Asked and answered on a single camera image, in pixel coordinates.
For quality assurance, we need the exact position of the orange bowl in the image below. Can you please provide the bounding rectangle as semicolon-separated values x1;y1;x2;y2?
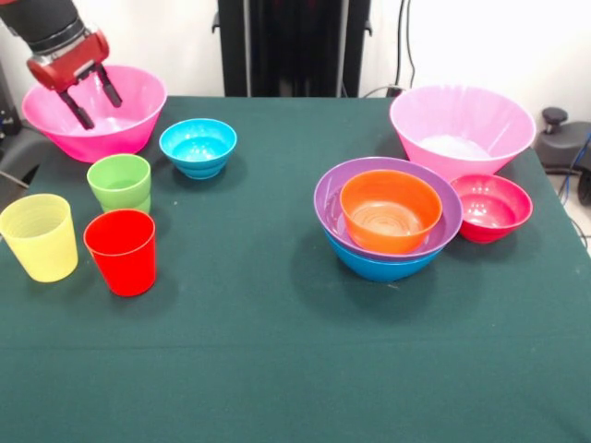
339;169;444;255

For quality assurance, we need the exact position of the large blue bowl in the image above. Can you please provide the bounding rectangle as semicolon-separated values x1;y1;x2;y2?
325;230;447;283

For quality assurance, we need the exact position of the dark grey chair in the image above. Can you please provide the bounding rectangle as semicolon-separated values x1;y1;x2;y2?
0;59;50;195

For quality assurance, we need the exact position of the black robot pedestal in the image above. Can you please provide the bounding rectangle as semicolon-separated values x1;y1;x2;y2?
211;0;374;98

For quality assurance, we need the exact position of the green cup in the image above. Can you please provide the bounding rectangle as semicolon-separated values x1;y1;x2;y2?
86;153;152;216

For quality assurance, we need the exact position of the crimson bowl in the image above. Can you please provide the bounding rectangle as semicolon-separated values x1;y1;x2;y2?
450;173;534;244

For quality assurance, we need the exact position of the blue cable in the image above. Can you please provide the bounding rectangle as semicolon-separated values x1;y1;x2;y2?
557;131;591;207

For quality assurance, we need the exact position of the black rounded floor base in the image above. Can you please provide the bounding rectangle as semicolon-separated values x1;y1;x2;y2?
535;106;591;207

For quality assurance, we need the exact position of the large pink bowl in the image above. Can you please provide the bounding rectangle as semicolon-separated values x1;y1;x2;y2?
389;83;537;184
21;65;168;164

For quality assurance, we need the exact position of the black hanging cable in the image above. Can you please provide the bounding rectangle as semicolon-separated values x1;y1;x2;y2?
394;0;417;90

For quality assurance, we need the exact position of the purple bowl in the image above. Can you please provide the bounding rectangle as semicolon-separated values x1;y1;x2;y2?
313;156;464;264

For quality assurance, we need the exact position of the small blue bowl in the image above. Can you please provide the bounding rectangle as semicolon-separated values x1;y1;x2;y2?
158;117;238;181

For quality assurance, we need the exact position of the yellow cup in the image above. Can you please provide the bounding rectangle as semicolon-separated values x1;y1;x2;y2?
0;193;79;283

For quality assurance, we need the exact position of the dark green tablecloth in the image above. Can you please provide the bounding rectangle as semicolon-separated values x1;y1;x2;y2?
0;95;591;443

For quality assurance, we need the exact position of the red cup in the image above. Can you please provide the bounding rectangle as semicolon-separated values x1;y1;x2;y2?
82;208;157;297

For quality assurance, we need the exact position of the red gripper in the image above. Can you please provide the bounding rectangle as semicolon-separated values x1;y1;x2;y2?
26;30;124;131

